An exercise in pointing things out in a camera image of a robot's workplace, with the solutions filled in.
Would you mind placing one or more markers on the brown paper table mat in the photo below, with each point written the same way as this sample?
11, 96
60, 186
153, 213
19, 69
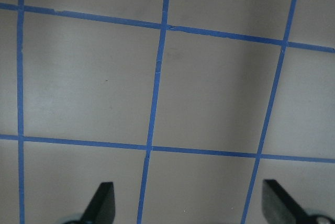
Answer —
186, 105

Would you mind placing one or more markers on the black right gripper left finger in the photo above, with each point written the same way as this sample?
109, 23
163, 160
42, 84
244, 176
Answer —
101, 208

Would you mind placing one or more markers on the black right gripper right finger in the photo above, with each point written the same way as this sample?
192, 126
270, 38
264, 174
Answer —
278, 206

